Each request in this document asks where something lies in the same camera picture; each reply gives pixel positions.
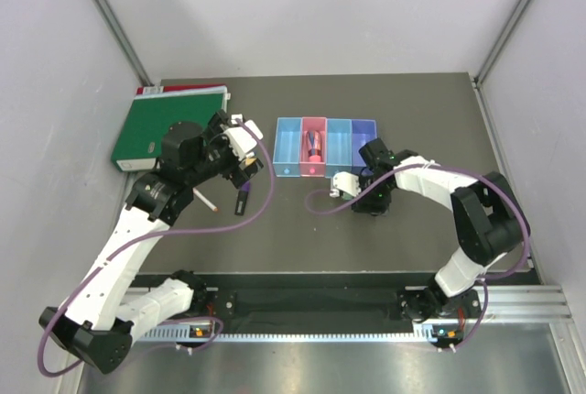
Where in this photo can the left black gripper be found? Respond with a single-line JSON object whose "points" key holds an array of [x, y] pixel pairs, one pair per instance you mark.
{"points": [[234, 173]]}

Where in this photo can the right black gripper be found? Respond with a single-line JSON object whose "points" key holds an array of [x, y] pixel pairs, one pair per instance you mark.
{"points": [[364, 204]]}

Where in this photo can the purple black highlighter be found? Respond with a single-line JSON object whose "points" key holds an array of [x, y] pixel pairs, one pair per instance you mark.
{"points": [[241, 200]]}

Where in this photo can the light blue bin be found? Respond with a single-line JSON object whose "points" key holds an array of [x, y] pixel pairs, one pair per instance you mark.
{"points": [[338, 146], [286, 157]]}

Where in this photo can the purple drawer bin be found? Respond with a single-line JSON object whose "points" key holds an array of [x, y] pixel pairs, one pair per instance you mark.
{"points": [[363, 131]]}

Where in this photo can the crayon tube pink cap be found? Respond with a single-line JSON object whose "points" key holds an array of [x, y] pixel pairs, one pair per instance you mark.
{"points": [[314, 146]]}

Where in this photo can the pink drawer bin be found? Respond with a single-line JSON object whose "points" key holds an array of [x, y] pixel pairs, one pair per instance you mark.
{"points": [[310, 169]]}

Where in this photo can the green ring binder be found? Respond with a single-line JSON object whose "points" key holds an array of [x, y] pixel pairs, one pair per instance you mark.
{"points": [[151, 116]]}

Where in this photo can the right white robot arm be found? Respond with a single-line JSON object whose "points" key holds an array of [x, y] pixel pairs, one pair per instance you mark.
{"points": [[488, 221]]}

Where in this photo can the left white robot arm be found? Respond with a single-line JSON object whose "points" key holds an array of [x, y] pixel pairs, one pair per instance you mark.
{"points": [[93, 323]]}

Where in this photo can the pink pencil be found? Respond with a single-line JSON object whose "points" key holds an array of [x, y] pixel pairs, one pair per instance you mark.
{"points": [[205, 200]]}

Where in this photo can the red folder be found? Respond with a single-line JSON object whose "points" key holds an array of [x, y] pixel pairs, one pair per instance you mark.
{"points": [[144, 92]]}

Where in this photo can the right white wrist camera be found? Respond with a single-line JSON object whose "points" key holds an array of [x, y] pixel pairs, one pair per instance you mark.
{"points": [[345, 185]]}

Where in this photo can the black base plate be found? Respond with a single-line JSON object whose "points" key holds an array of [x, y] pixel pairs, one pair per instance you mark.
{"points": [[385, 304]]}

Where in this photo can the aluminium front rail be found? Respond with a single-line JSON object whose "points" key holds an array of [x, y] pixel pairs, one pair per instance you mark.
{"points": [[502, 304]]}

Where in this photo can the left aluminium frame post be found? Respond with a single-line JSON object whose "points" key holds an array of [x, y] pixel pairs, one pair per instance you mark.
{"points": [[122, 40]]}

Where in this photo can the aluminium frame post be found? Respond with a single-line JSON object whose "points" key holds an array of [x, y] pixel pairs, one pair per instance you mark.
{"points": [[122, 40], [508, 29]]}

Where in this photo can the right aluminium frame post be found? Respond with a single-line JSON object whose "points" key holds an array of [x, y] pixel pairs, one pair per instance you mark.
{"points": [[508, 29]]}

